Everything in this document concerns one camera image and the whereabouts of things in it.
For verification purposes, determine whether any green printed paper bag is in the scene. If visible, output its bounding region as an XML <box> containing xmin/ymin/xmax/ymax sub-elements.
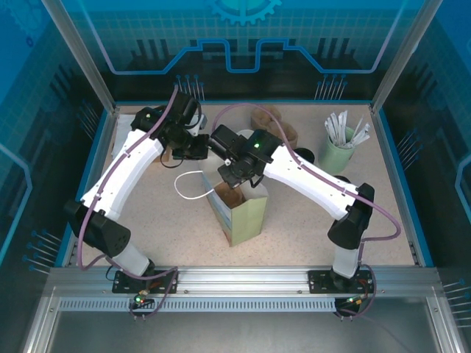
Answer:
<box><xmin>174</xmin><ymin>146</ymin><xmax>269</xmax><ymax>248</ymax></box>

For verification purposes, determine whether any white paper napkin stack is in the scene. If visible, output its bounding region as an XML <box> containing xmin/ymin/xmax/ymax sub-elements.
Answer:
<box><xmin>110</xmin><ymin>113</ymin><xmax>141</xmax><ymax>157</ymax></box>

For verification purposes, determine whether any black plastic cup lids stack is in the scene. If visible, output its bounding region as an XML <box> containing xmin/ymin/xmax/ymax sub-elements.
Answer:
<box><xmin>294</xmin><ymin>146</ymin><xmax>316</xmax><ymax>165</ymax></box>

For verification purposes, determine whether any pale green ceramic mug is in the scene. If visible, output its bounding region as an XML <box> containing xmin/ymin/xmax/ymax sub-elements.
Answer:
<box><xmin>317</xmin><ymin>124</ymin><xmax>357</xmax><ymax>176</ymax></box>

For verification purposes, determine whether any thin black cable loop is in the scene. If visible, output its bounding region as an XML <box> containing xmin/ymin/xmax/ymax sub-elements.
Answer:
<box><xmin>160</xmin><ymin>146</ymin><xmax>185</xmax><ymax>171</ymax></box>

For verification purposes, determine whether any left aluminium frame post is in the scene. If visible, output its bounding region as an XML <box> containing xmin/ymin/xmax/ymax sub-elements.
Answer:
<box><xmin>40</xmin><ymin>0</ymin><xmax>119</xmax><ymax>115</ymax></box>

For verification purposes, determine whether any aluminium frame post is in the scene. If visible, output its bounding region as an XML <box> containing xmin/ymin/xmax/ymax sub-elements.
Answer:
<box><xmin>370</xmin><ymin>0</ymin><xmax>445</xmax><ymax>115</ymax></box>
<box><xmin>40</xmin><ymin>0</ymin><xmax>119</xmax><ymax>115</ymax></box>

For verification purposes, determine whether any aluminium mounting rail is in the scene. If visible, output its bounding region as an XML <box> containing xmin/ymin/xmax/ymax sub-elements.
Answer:
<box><xmin>47</xmin><ymin>266</ymin><xmax>441</xmax><ymax>295</ymax></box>

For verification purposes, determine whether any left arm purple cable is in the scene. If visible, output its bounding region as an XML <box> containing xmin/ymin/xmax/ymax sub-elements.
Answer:
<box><xmin>75</xmin><ymin>84</ymin><xmax>181</xmax><ymax>321</ymax></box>

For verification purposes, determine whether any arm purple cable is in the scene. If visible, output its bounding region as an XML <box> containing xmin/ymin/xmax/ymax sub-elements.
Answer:
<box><xmin>212</xmin><ymin>103</ymin><xmax>402</xmax><ymax>321</ymax></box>
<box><xmin>75</xmin><ymin>84</ymin><xmax>181</xmax><ymax>321</ymax></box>

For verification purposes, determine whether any slotted grey cable duct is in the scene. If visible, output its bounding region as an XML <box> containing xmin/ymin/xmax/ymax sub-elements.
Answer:
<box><xmin>57</xmin><ymin>298</ymin><xmax>339</xmax><ymax>313</ymax></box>

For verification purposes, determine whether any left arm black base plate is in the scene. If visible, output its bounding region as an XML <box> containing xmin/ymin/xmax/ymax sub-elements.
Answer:
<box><xmin>112</xmin><ymin>269</ymin><xmax>180</xmax><ymax>295</ymax></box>

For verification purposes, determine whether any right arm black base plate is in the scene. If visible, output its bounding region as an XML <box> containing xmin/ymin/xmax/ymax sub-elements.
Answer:
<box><xmin>308</xmin><ymin>269</ymin><xmax>373</xmax><ymax>295</ymax></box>

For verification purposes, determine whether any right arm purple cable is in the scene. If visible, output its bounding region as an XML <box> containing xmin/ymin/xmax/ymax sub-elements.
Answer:
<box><xmin>212</xmin><ymin>103</ymin><xmax>402</xmax><ymax>321</ymax></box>

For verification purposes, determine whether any right aluminium frame post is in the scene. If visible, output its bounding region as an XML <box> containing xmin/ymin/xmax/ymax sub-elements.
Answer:
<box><xmin>370</xmin><ymin>0</ymin><xmax>445</xmax><ymax>115</ymax></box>

